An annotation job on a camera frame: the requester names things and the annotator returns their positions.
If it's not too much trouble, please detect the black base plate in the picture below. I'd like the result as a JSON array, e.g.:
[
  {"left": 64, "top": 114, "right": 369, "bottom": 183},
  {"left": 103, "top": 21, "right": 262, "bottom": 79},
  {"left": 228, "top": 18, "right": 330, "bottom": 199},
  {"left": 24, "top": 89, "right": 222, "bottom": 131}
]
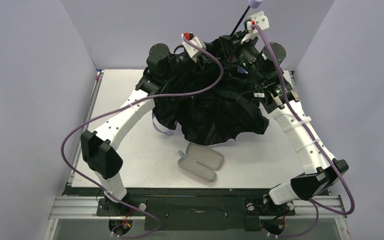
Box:
[{"left": 63, "top": 185, "right": 296, "bottom": 233}]

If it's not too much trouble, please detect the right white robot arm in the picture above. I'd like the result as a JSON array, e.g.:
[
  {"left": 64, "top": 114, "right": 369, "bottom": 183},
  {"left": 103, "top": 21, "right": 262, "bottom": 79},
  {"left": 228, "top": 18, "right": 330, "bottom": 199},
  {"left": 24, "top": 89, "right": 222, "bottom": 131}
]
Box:
[{"left": 228, "top": 30, "right": 350, "bottom": 205}]

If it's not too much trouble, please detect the aluminium frame rail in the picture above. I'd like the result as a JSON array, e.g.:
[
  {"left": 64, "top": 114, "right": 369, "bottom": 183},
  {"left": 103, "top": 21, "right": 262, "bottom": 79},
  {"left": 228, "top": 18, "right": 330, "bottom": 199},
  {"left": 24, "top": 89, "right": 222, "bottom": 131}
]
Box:
[{"left": 49, "top": 195, "right": 344, "bottom": 220}]

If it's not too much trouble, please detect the lavender folding umbrella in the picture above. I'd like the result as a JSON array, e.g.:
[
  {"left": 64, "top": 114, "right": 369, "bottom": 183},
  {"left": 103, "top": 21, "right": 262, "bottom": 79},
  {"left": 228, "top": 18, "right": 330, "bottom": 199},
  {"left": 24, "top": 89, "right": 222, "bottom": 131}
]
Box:
[{"left": 143, "top": 30, "right": 269, "bottom": 146}]

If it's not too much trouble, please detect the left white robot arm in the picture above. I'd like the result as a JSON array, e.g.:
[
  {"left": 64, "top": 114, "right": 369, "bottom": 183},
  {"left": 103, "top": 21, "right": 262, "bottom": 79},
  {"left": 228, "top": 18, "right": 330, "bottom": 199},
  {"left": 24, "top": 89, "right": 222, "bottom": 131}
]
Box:
[{"left": 80, "top": 74, "right": 221, "bottom": 204}]

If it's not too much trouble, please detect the purple cable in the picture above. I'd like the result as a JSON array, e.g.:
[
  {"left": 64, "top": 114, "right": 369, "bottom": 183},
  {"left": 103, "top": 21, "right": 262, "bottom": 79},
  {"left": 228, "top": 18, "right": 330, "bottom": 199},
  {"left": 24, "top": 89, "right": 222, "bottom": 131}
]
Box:
[
  {"left": 60, "top": 32, "right": 225, "bottom": 239},
  {"left": 249, "top": 23, "right": 356, "bottom": 239}
]

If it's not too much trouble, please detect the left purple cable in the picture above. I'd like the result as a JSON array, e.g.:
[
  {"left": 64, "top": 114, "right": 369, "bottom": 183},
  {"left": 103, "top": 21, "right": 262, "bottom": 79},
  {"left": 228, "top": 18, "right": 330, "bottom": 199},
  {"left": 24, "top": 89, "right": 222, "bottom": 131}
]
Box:
[{"left": 60, "top": 32, "right": 225, "bottom": 239}]

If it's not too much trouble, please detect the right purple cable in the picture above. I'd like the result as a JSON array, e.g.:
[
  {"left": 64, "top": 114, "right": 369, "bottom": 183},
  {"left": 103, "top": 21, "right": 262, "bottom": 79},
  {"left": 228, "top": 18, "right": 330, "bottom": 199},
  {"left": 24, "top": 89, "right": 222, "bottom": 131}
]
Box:
[{"left": 249, "top": 23, "right": 356, "bottom": 239}]

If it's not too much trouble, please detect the pink umbrella case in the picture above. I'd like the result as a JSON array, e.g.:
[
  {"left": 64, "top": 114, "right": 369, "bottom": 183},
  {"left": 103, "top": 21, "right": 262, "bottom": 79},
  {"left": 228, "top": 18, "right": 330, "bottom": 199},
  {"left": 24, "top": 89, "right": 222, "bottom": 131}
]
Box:
[{"left": 177, "top": 143, "right": 224, "bottom": 183}]

